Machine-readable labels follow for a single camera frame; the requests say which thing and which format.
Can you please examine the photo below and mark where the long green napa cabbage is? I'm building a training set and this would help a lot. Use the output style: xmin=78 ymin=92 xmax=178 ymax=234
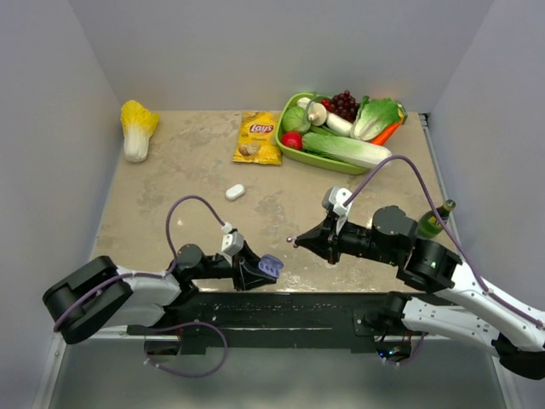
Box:
xmin=302 ymin=132 xmax=392 ymax=169

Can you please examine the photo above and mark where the green leafy lettuce toy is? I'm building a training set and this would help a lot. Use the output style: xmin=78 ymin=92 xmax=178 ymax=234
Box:
xmin=350 ymin=95 xmax=401 ymax=141

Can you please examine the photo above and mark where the white earbud charging case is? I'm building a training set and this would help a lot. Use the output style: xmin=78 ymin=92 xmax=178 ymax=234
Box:
xmin=225 ymin=183 xmax=246 ymax=201

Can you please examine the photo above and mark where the small white mushroom toy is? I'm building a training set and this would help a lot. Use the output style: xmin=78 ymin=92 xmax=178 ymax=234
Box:
xmin=297 ymin=97 xmax=313 ymax=109

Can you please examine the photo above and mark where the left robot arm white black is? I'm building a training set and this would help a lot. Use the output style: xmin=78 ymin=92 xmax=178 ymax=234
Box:
xmin=43 ymin=244 xmax=284 ymax=344

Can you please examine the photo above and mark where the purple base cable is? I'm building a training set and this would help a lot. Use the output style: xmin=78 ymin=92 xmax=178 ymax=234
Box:
xmin=143 ymin=320 xmax=231 ymax=379
xmin=382 ymin=330 xmax=429 ymax=366

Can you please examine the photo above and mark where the red tomato toy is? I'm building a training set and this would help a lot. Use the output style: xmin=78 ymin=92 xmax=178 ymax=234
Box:
xmin=281 ymin=131 xmax=302 ymax=151

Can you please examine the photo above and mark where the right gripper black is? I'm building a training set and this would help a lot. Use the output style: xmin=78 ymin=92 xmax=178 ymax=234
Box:
xmin=295 ymin=209 xmax=399 ymax=264

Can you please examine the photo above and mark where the orange carrot toy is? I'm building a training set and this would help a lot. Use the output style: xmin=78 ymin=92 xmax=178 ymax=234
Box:
xmin=371 ymin=122 xmax=402 ymax=146

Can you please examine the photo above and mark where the blue-grey earbud charging case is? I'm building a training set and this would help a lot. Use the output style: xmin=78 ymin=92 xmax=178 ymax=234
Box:
xmin=258 ymin=254 xmax=284 ymax=279

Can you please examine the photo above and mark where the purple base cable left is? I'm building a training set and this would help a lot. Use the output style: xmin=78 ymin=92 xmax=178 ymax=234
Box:
xmin=143 ymin=320 xmax=231 ymax=379

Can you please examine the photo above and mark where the round green cabbage toy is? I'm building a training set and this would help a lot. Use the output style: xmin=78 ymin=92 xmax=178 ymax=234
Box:
xmin=281 ymin=107 xmax=311 ymax=134

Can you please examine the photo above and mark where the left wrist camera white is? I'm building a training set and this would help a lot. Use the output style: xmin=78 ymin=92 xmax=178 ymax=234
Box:
xmin=220 ymin=222 xmax=244 ymax=266

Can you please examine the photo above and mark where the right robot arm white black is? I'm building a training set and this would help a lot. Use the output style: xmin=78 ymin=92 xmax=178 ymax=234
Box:
xmin=294 ymin=205 xmax=544 ymax=380

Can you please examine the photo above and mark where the green glass bottle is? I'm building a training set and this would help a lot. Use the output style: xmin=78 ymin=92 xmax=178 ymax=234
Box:
xmin=417 ymin=199 xmax=456 ymax=239

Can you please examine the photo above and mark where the yellow Lays chips bag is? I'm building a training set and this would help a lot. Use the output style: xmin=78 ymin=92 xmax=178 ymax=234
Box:
xmin=232 ymin=111 xmax=282 ymax=165

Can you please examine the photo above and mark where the green plastic tray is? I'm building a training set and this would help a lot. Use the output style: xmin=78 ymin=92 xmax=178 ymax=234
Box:
xmin=275 ymin=93 xmax=368 ymax=176

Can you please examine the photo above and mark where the white king oyster mushroom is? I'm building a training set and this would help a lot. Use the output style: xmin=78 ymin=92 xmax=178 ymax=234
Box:
xmin=306 ymin=101 xmax=353 ymax=137

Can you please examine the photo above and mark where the yellow napa cabbage toy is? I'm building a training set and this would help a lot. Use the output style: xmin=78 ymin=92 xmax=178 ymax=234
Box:
xmin=120 ymin=100 xmax=160 ymax=163

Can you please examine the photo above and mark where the dark red grapes bunch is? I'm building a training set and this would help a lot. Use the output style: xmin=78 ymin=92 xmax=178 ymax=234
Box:
xmin=320 ymin=90 xmax=359 ymax=123

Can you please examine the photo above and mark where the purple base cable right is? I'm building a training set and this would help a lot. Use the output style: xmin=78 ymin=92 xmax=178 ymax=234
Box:
xmin=382 ymin=330 xmax=429 ymax=366

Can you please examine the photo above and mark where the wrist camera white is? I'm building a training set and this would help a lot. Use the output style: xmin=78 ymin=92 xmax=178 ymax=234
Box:
xmin=220 ymin=222 xmax=244 ymax=266
xmin=322 ymin=186 xmax=352 ymax=234

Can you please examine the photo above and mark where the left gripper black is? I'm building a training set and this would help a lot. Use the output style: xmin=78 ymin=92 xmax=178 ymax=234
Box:
xmin=189 ymin=239 xmax=276 ymax=291

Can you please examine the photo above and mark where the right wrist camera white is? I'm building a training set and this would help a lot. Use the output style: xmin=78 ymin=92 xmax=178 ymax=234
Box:
xmin=322 ymin=186 xmax=352 ymax=234

